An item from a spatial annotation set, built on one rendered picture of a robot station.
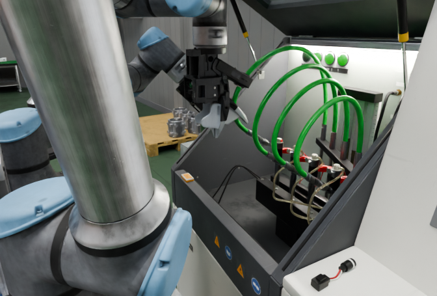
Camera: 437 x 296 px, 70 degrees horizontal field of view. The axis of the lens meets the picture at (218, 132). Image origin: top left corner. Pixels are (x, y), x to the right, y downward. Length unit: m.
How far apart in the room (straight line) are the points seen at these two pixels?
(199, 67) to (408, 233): 0.56
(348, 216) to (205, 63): 0.48
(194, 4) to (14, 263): 0.45
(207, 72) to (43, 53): 0.47
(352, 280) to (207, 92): 0.50
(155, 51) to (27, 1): 0.61
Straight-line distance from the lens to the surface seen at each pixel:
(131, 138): 0.31
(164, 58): 0.84
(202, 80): 0.67
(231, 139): 1.31
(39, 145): 0.94
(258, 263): 0.81
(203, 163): 1.28
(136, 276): 0.39
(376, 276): 0.79
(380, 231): 0.82
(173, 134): 4.05
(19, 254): 0.48
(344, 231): 0.81
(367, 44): 1.10
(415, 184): 0.77
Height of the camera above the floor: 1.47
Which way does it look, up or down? 18 degrees down
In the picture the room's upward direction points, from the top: straight up
